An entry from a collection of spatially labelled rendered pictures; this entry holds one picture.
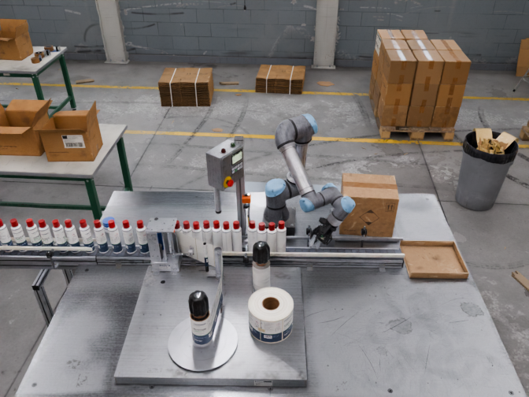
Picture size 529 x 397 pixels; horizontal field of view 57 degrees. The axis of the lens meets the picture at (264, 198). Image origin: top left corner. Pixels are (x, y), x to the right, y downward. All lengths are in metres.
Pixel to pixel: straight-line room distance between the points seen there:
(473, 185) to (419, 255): 1.92
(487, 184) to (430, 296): 2.18
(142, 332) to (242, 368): 0.49
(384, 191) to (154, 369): 1.50
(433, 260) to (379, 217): 0.37
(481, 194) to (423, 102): 1.43
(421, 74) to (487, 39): 2.66
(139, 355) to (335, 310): 0.93
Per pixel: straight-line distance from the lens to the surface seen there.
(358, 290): 2.57
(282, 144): 2.47
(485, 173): 4.57
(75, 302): 2.65
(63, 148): 3.88
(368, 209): 2.76
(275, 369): 2.17
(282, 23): 7.59
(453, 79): 5.64
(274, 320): 2.14
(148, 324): 2.38
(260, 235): 2.54
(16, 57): 6.25
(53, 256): 2.88
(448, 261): 2.85
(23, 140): 4.07
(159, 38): 7.97
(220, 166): 2.34
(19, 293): 4.10
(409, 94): 5.59
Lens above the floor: 2.65
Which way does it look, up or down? 35 degrees down
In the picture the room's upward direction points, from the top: straight up
